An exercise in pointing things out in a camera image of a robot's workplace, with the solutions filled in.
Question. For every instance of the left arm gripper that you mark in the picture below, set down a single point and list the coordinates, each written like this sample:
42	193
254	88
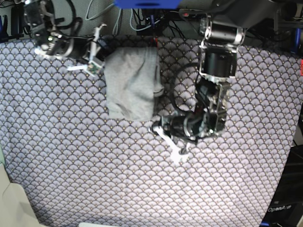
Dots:
177	131

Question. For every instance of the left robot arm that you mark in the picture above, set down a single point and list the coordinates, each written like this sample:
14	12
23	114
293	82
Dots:
223	27

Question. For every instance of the black OpenArm box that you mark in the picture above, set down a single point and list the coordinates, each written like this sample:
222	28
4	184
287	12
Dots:
286	208

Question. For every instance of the black power strip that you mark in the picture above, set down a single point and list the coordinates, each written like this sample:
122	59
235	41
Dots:
190	12

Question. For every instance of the light grey T-shirt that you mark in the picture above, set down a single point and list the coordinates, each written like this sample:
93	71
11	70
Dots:
133	83

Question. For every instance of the fan-patterned purple table cloth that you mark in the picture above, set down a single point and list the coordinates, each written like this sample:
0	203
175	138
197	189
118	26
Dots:
78	165

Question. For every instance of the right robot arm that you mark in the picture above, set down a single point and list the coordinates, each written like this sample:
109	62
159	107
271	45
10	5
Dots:
56	41

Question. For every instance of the blue overhead mount plate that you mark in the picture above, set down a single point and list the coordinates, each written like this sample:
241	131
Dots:
147	4

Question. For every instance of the red right edge clamp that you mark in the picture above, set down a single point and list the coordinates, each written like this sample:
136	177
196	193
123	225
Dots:
301	67

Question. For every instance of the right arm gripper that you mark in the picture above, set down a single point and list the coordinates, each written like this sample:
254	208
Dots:
95	65

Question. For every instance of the white object bottom left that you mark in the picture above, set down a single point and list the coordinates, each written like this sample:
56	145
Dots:
15	208

